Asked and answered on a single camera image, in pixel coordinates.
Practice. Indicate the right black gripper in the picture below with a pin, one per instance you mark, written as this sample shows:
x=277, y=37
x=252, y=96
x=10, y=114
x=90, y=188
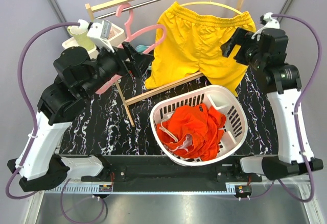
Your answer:
x=241, y=37

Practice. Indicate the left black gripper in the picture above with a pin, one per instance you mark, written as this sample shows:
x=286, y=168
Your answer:
x=139, y=60

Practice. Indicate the pink plastic hanger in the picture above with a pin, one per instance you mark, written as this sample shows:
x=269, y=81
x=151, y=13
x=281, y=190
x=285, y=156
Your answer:
x=131, y=37

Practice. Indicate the yellow shorts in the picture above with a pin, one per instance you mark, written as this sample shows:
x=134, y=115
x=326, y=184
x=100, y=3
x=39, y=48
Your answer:
x=193, y=43

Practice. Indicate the yellow wire hanger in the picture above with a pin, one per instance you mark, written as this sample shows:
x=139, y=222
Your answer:
x=210, y=2

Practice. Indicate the orange shorts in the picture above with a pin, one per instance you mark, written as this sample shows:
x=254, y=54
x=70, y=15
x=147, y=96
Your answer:
x=193, y=132

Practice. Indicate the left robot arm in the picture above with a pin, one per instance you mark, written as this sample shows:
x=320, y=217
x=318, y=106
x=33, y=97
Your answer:
x=78, y=78

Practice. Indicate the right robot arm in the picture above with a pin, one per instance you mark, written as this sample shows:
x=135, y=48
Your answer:
x=266, y=53

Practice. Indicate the teal headphones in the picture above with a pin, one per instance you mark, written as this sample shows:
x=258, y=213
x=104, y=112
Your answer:
x=141, y=49

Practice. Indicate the white storage box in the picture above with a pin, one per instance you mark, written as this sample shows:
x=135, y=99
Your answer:
x=117, y=36

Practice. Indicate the white plastic laundry basket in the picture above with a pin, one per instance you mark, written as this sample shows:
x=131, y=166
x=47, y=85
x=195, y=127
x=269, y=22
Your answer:
x=235, y=128

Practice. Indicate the pale yellow cup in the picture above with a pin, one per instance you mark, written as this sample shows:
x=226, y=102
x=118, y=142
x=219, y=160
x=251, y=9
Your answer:
x=80, y=36

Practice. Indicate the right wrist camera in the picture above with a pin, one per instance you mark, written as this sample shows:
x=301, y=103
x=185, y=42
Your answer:
x=267, y=22

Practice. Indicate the wooden clothes rack frame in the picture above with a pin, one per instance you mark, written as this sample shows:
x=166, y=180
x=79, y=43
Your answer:
x=148, y=94

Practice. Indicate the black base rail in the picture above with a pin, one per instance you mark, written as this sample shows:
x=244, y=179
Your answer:
x=160, y=175

